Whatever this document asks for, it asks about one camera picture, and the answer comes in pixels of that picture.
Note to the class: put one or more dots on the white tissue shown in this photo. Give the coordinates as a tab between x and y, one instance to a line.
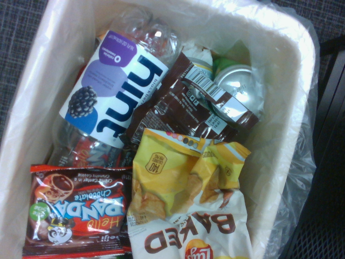
198	51

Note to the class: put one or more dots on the white plastic trash bin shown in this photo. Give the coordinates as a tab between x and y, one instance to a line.
29	108

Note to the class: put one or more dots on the empty hint water bottle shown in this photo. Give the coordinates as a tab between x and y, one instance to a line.
116	81

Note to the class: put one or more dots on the red Hello Panda packet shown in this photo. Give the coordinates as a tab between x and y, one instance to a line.
78	210

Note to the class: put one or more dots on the white lined trash bin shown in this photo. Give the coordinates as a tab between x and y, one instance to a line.
299	172

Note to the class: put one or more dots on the yellow chip bag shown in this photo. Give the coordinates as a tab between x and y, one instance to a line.
175	194

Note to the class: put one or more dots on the brown snack wrapper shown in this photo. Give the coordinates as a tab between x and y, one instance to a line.
183	113

